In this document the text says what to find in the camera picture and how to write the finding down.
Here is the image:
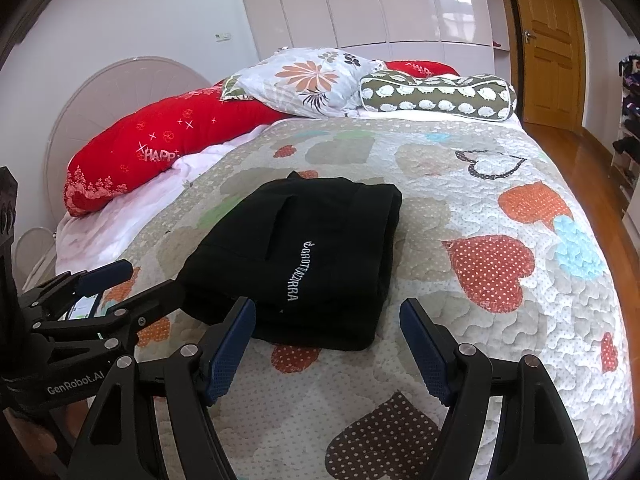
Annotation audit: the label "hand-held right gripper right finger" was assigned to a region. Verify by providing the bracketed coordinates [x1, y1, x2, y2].
[399, 297, 591, 480]

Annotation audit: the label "round white headboard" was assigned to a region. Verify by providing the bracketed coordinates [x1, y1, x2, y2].
[46, 57, 213, 221]

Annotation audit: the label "glossy white wardrobe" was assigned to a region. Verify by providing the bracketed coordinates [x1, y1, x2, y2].
[234, 0, 507, 64]

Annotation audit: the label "green bolster pillow white print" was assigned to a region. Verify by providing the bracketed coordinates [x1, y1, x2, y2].
[359, 71, 518, 122]

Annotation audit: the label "shoe rack with shoes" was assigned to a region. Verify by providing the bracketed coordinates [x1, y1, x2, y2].
[609, 52, 640, 221]

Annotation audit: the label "long red pillow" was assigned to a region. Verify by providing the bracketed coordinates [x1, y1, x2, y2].
[64, 59, 459, 218]

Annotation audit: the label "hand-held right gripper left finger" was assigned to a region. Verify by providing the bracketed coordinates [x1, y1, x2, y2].
[70, 296, 258, 480]

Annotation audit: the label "heart-patterned quilt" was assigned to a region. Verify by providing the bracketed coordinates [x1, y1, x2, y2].
[55, 112, 636, 480]

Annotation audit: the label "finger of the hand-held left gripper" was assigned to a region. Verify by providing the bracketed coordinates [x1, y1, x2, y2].
[20, 260, 134, 318]
[32, 284, 186, 348]

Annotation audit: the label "white floral pillow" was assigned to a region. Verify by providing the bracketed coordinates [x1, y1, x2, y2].
[220, 46, 386, 120]

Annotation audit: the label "wooden door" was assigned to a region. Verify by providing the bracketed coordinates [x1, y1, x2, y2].
[502, 0, 587, 132]

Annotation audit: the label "smartphone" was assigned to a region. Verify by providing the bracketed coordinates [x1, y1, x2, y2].
[67, 292, 102, 322]

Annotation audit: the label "black pants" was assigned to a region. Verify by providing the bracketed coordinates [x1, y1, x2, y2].
[177, 171, 403, 352]

